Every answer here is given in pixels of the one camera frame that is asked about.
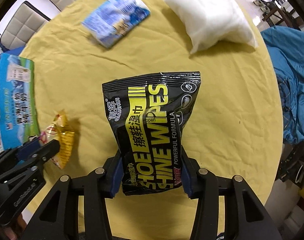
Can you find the white pillow bag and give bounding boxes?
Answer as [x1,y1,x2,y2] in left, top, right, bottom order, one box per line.
[162,0,259,55]

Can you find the yellow tablecloth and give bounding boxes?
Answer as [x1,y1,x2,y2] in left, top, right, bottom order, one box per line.
[18,0,286,240]

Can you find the dark wooden chair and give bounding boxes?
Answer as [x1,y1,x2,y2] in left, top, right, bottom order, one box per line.
[263,0,301,28]

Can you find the blue blanket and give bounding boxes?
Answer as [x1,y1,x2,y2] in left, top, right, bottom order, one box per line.
[261,26,304,145]

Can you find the blue tissue packet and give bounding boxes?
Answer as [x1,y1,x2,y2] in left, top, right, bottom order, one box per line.
[81,0,151,49]

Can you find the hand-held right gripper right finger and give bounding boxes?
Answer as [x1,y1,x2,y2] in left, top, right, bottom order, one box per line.
[181,145,284,240]

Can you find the yellow snack packet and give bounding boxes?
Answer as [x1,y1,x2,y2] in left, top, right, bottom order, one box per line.
[40,109,76,170]

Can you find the blue printed carton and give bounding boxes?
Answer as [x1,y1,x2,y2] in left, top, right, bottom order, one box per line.
[0,53,41,151]

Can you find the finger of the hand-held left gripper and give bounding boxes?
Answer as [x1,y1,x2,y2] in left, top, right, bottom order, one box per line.
[0,137,42,172]
[0,139,61,188]

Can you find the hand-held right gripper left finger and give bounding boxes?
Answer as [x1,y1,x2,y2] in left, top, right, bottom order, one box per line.
[22,154,124,240]

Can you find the black shoe wipes packet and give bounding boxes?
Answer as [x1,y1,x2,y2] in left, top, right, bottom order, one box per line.
[102,71,203,197]

